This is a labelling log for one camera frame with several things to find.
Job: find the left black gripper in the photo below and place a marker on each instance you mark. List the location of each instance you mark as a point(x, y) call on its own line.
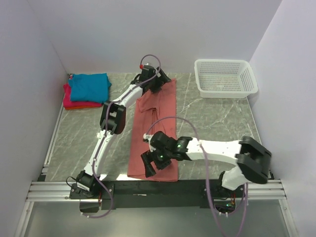
point(161, 81)

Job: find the folded orange t shirt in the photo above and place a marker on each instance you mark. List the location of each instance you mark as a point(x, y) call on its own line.
point(79, 107)

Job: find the white plastic basket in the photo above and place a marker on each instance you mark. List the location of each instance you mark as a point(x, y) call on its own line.
point(223, 78)

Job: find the black base beam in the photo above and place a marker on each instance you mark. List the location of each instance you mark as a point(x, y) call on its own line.
point(143, 194)

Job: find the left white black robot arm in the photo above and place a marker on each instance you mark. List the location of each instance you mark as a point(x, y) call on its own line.
point(112, 123)

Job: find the folded magenta t shirt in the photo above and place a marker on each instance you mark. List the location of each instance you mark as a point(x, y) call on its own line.
point(68, 103)

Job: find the folded blue t shirt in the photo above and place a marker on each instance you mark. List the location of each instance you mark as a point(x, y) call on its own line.
point(89, 88)

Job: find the aluminium rail frame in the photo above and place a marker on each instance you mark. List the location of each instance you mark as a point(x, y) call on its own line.
point(60, 191)

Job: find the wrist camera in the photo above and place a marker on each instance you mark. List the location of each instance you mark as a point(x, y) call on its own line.
point(147, 71)
point(159, 141)

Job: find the salmon pink t shirt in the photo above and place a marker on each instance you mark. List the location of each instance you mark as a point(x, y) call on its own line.
point(150, 108)

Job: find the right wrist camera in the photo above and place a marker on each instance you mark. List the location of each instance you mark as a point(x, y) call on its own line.
point(159, 141)

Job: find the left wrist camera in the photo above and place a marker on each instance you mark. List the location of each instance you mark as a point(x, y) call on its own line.
point(147, 71)

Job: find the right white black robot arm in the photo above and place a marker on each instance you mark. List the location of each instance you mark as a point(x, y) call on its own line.
point(250, 160)

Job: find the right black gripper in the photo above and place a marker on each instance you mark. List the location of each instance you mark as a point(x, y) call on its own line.
point(147, 156)

